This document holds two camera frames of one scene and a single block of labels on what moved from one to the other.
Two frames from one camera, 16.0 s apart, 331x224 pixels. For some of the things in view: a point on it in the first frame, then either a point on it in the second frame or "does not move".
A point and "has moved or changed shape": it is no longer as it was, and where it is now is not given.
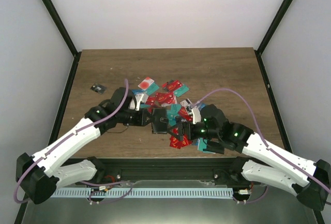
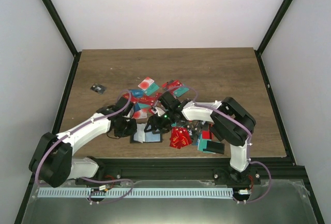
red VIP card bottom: x=179 y=144 does not move
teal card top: x=152 y=89 does not move
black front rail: x=113 y=169 does not move
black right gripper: x=181 y=131 -> x=156 y=125
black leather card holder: x=159 y=120 has moved or changed shape
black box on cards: x=214 y=147 does not move
